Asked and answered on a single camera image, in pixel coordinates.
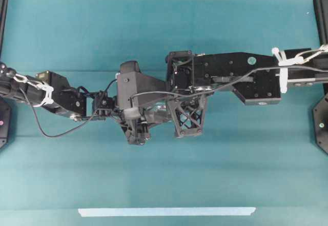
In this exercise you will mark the white cable tie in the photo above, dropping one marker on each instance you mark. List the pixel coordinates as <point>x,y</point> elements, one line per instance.
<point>29,89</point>
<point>299,59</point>

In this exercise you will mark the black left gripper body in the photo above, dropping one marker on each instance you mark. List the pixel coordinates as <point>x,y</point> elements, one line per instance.
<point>136,94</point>

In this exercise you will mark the black table frame rail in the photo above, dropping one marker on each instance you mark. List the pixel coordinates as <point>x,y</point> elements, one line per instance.
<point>320,8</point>

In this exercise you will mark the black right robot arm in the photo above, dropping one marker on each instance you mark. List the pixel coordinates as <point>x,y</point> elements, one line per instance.
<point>255,79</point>

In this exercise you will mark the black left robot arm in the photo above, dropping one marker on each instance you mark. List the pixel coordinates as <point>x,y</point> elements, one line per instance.
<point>78,104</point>

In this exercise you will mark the white left cable tie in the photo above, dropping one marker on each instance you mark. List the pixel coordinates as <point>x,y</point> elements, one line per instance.
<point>29,89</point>

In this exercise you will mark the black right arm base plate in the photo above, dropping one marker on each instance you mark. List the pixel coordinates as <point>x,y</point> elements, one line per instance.
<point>320,124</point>

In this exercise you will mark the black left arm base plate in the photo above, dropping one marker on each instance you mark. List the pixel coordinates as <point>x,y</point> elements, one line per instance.
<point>5,121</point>

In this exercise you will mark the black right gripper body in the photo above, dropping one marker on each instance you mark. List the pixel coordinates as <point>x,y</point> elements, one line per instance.
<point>189,78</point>

